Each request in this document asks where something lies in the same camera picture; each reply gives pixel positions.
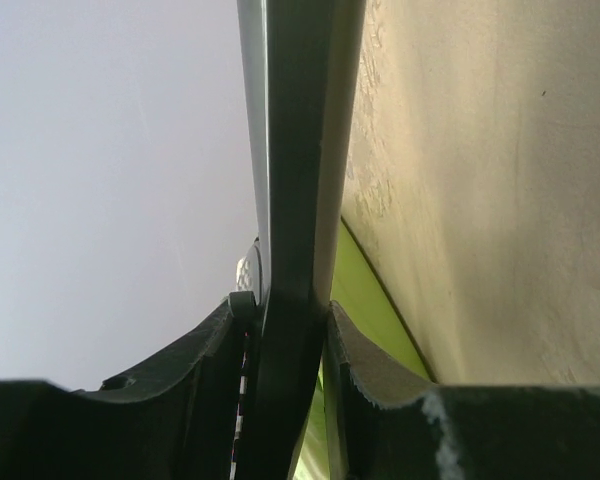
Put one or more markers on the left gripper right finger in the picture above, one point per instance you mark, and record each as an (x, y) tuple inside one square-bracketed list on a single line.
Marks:
[(383, 421)]

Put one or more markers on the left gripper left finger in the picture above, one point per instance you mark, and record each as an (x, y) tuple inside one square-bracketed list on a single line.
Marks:
[(171, 416)]

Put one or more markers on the grey shower head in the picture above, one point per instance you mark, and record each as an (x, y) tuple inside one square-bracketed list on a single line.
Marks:
[(300, 62)]

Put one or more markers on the green plastic tray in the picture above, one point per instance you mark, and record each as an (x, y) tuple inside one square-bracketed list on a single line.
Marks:
[(357, 289)]

